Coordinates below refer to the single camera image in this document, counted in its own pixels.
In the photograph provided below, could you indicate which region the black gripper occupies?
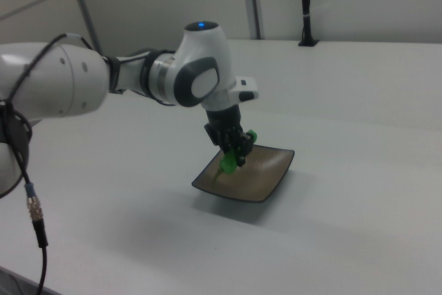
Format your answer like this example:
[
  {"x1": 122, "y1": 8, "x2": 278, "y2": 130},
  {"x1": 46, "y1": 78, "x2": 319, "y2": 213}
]
[{"x1": 203, "y1": 105, "x2": 256, "y2": 169}]

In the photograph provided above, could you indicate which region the green chili pepper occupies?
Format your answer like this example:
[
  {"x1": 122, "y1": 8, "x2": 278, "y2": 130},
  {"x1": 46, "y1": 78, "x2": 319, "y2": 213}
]
[{"x1": 212, "y1": 129, "x2": 259, "y2": 182}]

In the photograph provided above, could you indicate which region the square brown ceramic plate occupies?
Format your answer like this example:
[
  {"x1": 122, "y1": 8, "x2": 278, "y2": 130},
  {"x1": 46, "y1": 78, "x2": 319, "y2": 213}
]
[{"x1": 191, "y1": 145, "x2": 296, "y2": 204}]

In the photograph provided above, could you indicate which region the black camera pole with base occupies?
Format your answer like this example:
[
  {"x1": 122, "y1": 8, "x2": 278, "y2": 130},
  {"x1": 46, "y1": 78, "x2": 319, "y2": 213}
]
[{"x1": 298, "y1": 0, "x2": 320, "y2": 48}]

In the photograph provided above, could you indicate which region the black arm cable with connector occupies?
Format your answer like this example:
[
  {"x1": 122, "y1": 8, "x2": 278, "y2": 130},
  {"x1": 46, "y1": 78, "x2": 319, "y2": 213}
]
[{"x1": 0, "y1": 33, "x2": 94, "y2": 295}]

